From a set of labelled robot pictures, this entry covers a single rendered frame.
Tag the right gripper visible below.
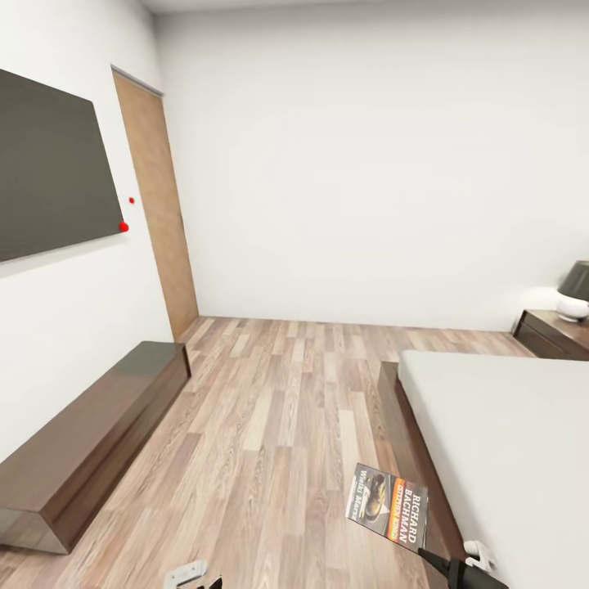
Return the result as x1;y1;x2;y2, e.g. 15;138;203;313
418;547;509;589

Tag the hardback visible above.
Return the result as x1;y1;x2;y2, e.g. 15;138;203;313
344;464;429;554

